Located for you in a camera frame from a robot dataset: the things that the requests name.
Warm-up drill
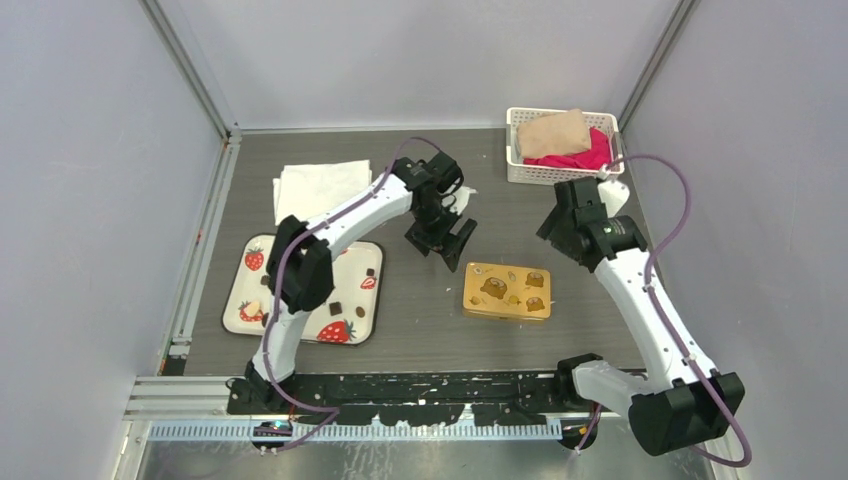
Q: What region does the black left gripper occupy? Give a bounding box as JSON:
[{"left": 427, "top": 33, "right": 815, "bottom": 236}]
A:
[{"left": 407, "top": 199, "right": 476, "bottom": 271}]

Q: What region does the gold bear print lid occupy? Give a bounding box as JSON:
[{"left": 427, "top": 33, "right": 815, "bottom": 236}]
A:
[{"left": 462, "top": 262, "right": 552, "bottom": 317}]

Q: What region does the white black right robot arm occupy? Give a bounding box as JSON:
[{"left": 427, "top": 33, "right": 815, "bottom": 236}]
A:
[{"left": 537, "top": 177, "right": 745, "bottom": 456}]

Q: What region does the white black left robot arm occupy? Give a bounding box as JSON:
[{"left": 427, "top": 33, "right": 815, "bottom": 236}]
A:
[{"left": 244, "top": 151, "right": 477, "bottom": 413}]

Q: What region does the white round chocolate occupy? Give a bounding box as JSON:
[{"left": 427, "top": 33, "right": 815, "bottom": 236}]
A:
[{"left": 244, "top": 301, "right": 261, "bottom": 317}]

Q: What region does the pink red cloth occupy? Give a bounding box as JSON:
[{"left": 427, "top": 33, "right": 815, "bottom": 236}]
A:
[{"left": 523, "top": 127, "right": 613, "bottom": 171}]

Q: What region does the white plastic basket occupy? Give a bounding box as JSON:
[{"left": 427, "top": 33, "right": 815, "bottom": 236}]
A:
[{"left": 505, "top": 107, "right": 624, "bottom": 185}]

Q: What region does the gold tin box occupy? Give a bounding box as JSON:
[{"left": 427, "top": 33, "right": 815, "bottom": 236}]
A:
[{"left": 462, "top": 309, "right": 549, "bottom": 323}]

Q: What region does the beige cloth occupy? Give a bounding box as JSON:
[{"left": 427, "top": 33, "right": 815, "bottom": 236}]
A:
[{"left": 516, "top": 109, "right": 591, "bottom": 159}]

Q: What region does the white strawberry print tray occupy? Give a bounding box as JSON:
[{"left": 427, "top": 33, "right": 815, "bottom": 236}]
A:
[{"left": 222, "top": 234, "right": 384, "bottom": 345}]

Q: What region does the white folded towel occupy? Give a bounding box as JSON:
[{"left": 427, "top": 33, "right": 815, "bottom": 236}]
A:
[{"left": 272, "top": 159, "right": 372, "bottom": 226}]

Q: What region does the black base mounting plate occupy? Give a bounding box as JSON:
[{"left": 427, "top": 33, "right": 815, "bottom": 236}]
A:
[{"left": 226, "top": 371, "right": 593, "bottom": 427}]

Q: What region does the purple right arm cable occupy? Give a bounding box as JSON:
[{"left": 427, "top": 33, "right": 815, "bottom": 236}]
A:
[{"left": 573, "top": 154, "right": 753, "bottom": 469}]

